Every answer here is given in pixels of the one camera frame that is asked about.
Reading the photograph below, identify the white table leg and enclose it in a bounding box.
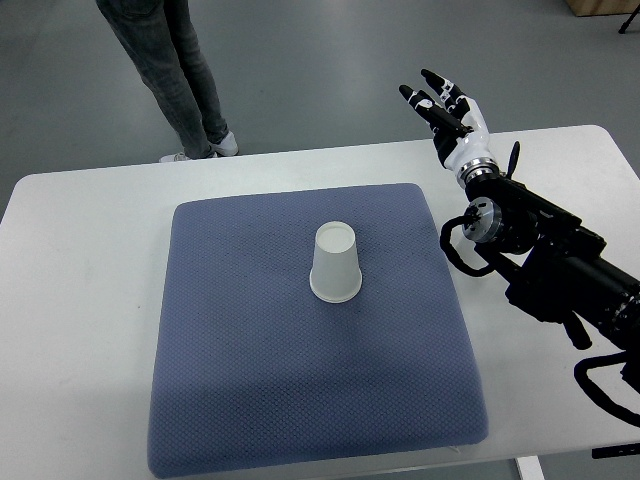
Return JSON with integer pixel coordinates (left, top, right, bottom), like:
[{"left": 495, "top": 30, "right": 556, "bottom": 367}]
[{"left": 515, "top": 456, "right": 545, "bottom": 480}]

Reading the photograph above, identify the blue quilted cushion pad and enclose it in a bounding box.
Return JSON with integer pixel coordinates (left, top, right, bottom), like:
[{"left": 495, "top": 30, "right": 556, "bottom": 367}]
[{"left": 148, "top": 183, "right": 488, "bottom": 478}]

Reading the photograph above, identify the white sneaker right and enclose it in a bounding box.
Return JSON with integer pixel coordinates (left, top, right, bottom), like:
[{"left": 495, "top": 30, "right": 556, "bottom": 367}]
[{"left": 212, "top": 131, "right": 239, "bottom": 157}]

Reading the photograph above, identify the white sneaker left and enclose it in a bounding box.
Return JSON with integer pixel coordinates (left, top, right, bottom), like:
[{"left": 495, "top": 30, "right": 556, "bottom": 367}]
[{"left": 158, "top": 152, "right": 218, "bottom": 163}]

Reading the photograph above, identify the white paper cup on cushion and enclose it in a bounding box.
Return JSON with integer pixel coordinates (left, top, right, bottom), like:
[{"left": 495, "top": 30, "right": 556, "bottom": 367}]
[{"left": 309, "top": 221, "right": 362, "bottom": 304}]

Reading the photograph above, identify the black table control panel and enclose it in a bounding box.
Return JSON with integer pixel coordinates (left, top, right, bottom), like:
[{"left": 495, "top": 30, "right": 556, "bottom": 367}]
[{"left": 591, "top": 443, "right": 640, "bottom": 460}]

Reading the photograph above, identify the wooden box corner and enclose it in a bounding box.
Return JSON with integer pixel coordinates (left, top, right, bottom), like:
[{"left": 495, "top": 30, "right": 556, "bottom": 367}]
[{"left": 565, "top": 0, "right": 639, "bottom": 17}]

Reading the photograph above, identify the white sneaker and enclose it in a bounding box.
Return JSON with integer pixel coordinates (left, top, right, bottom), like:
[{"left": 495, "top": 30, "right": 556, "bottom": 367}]
[
  {"left": 158, "top": 152, "right": 218, "bottom": 163},
  {"left": 212, "top": 131, "right": 239, "bottom": 157}
]

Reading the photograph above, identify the person in grey jeans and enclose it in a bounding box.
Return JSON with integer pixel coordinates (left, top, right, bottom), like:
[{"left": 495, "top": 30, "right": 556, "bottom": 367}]
[{"left": 96, "top": 0, "right": 230, "bottom": 158}]

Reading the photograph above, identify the black cable lower right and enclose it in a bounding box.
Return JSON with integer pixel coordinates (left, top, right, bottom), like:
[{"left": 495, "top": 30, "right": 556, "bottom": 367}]
[{"left": 573, "top": 349, "right": 640, "bottom": 427}]

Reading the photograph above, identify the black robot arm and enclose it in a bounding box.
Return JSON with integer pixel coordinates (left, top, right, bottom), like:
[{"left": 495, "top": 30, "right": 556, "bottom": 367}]
[{"left": 455, "top": 146, "right": 639, "bottom": 351}]

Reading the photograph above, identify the black looped wrist cable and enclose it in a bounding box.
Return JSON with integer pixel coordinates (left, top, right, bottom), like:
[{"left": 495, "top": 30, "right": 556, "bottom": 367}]
[{"left": 439, "top": 213, "right": 501, "bottom": 277}]

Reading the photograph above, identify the black tripod leg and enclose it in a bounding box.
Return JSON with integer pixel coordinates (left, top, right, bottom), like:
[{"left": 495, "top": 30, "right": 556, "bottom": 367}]
[{"left": 618, "top": 8, "right": 639, "bottom": 34}]

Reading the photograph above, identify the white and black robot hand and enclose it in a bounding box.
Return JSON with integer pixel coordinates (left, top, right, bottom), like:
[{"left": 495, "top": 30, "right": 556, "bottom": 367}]
[{"left": 399, "top": 69, "right": 499, "bottom": 187}]

